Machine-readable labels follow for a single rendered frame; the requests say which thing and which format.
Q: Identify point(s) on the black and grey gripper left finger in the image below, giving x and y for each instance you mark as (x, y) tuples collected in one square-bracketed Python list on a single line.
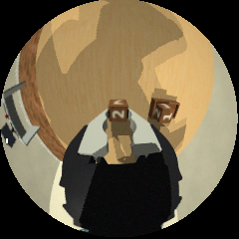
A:
[(90, 142)]

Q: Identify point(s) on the brown wooden tray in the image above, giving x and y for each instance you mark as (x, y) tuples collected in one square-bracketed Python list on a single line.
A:
[(173, 104)]

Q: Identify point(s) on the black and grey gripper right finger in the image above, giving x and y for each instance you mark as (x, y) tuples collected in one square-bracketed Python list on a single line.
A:
[(149, 141)]

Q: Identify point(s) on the brown wooden number cube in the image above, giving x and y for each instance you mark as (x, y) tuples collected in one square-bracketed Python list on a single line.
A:
[(118, 110), (163, 113)]

